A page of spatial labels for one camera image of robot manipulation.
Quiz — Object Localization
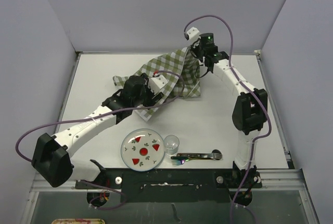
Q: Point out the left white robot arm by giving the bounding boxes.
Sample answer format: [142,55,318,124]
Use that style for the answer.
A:
[32,73,167,188]

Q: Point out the silver fork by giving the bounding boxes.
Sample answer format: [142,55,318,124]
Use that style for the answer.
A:
[176,149,223,160]

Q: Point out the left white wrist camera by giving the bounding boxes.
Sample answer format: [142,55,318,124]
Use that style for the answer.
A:
[148,75,168,95]

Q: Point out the white plate with strawberries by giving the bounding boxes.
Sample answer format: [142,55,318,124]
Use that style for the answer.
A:
[121,128,164,172]

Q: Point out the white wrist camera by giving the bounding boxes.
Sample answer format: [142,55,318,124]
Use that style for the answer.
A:
[184,27,200,42]
[148,75,168,95]

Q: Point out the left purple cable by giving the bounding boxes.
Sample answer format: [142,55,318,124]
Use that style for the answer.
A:
[16,70,186,210]

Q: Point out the green white checkered tablecloth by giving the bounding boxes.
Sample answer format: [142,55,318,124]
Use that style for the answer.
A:
[112,47,203,123]

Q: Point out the iridescent rainbow fork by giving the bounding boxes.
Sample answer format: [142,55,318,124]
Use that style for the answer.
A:
[171,156,200,166]

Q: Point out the yellow rimmed tray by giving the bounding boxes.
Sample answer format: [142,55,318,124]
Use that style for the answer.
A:
[52,218,106,224]

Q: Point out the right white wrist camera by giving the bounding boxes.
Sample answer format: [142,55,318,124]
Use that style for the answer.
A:
[184,27,200,42]

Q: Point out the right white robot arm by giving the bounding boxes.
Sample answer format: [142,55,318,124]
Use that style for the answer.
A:
[186,29,268,187]

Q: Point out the purple cable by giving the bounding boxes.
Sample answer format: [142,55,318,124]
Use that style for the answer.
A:
[16,70,186,210]
[183,15,273,224]

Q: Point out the clear drinking glass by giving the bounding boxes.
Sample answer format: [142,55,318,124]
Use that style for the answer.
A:
[164,135,180,156]

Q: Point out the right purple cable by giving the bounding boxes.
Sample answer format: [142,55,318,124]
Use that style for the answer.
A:
[183,15,273,224]

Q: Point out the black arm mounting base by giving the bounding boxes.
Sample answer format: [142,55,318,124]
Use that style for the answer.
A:
[75,168,262,206]

